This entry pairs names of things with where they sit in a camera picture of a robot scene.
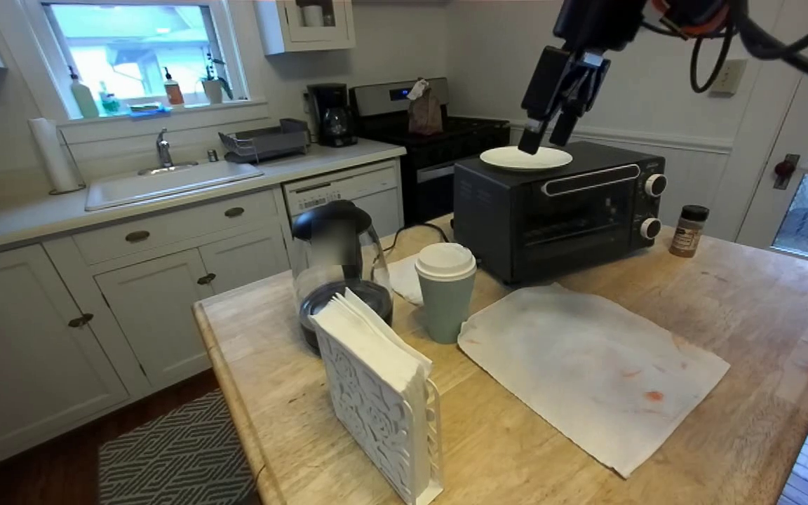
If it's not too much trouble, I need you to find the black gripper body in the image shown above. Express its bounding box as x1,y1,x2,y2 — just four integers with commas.
520,39,615,130

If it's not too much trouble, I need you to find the grey cup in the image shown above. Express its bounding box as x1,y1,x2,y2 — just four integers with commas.
416,273,478,346

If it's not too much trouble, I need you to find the black coffee maker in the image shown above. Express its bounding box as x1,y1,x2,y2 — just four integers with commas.
304,81,359,151

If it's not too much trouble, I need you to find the glass coffee carafe black lid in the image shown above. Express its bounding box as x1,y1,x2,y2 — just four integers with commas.
287,196,395,356

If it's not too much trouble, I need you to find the white plate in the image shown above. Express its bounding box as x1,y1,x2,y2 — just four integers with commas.
478,144,575,174

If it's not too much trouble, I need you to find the black toaster oven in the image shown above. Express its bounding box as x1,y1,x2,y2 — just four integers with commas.
451,137,671,290

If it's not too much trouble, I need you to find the black kitchen stove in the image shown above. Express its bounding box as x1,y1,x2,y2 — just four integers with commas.
352,75,513,231

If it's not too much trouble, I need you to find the brown paper bag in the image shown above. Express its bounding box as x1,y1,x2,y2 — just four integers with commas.
406,75,445,141

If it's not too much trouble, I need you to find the brown spice jar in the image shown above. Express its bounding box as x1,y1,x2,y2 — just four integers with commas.
669,202,713,262

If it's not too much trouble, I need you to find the white dishwasher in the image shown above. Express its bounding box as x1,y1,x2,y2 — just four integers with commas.
281,158,406,238

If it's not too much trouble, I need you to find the crumpled white paper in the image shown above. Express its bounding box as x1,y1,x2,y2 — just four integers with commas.
384,252,427,310

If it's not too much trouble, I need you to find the stained white cloth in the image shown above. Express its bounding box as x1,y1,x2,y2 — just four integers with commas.
455,280,733,479

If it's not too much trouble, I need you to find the white napkin stack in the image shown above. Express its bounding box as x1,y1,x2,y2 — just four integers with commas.
307,286,434,397

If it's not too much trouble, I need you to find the grey dish rack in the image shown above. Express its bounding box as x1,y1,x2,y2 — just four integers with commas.
217,115,314,169

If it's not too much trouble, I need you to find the white patterned napkin holder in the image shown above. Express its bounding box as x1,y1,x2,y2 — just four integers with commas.
314,326,445,505

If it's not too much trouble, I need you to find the orange soap bottle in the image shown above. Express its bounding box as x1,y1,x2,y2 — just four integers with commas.
161,66,189,110

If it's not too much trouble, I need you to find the white kitchen sink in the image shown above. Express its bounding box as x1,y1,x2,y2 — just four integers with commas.
82,159,267,214

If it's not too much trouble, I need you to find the chrome faucet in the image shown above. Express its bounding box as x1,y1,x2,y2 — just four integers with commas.
152,127,180,174

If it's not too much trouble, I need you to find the blue sponge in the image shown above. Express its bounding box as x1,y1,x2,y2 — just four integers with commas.
127,98,175,120

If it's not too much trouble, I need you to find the white framed window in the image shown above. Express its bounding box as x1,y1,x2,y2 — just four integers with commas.
18,0,253,123

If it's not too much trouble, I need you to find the green small bottle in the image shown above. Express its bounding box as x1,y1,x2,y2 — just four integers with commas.
96,81,124,119

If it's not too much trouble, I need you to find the white soap bottle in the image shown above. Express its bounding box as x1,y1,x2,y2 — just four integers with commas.
64,66,100,120

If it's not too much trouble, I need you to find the white base cabinet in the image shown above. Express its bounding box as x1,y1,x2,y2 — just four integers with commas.
0,186,298,485

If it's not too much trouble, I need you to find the grey patterned floor mat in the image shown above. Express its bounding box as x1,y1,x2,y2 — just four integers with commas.
96,391,263,505

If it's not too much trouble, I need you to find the white paper towel roll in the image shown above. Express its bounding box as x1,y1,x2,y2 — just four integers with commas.
27,115,84,196

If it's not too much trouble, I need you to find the black oven power cable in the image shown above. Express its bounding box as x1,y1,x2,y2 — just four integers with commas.
377,217,458,275

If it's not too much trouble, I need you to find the beige light switch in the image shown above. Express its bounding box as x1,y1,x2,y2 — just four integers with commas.
708,58,748,102

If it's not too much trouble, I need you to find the thick black cable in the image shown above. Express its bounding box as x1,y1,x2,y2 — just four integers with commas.
726,0,808,92

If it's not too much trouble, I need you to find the dark door handle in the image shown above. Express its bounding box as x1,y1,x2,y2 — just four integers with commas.
772,151,803,193

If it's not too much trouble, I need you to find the white wall cabinet glass door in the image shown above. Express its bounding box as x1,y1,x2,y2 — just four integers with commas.
253,0,359,58

